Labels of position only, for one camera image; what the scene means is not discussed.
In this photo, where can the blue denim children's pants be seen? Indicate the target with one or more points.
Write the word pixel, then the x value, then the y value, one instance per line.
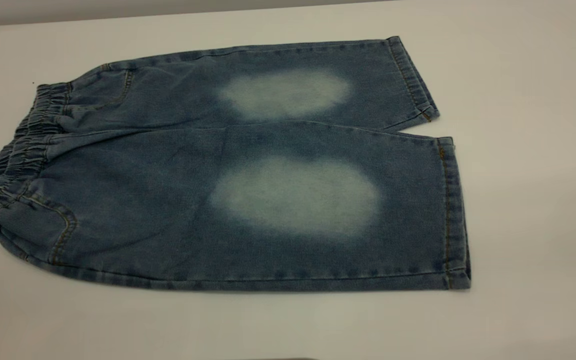
pixel 168 200

